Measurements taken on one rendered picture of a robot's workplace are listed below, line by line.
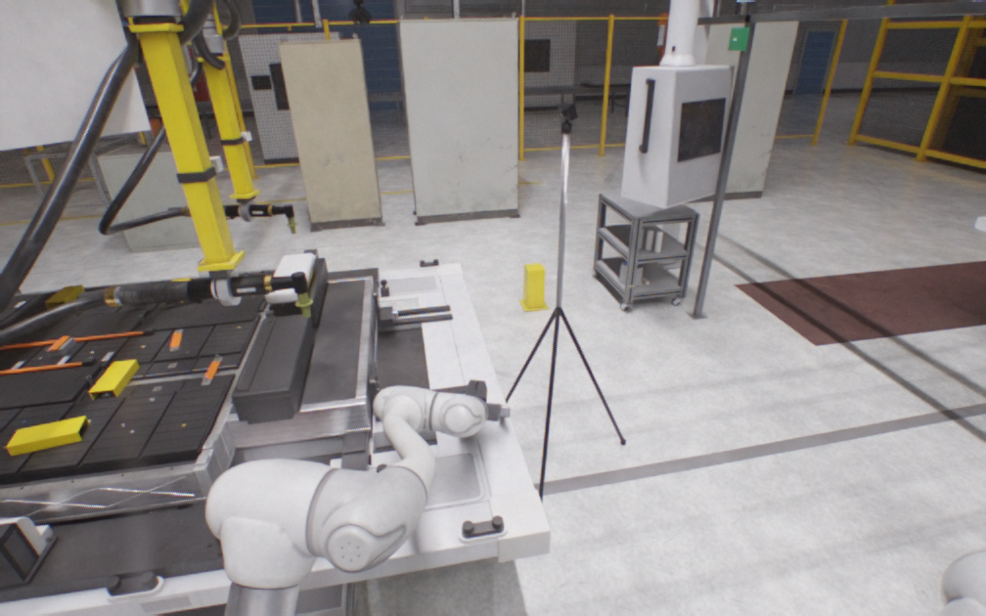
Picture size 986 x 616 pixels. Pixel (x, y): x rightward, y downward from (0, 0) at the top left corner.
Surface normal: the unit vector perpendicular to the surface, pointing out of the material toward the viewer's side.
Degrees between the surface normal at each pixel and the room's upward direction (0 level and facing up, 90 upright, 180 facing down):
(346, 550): 67
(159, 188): 90
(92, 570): 0
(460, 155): 90
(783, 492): 0
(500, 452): 0
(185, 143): 90
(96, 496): 90
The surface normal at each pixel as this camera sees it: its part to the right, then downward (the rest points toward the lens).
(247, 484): -0.15, -0.67
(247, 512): -0.19, -0.21
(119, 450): -0.02, -0.88
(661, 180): -0.81, 0.29
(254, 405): 0.18, 0.46
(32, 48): 0.89, 0.20
